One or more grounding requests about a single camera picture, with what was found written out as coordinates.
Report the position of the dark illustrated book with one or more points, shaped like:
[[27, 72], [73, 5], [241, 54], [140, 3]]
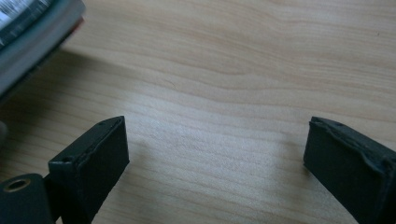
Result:
[[31, 40]]

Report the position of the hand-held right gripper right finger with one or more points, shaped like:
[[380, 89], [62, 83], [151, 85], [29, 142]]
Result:
[[351, 174]]

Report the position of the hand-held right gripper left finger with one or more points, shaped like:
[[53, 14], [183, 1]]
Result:
[[90, 168]]

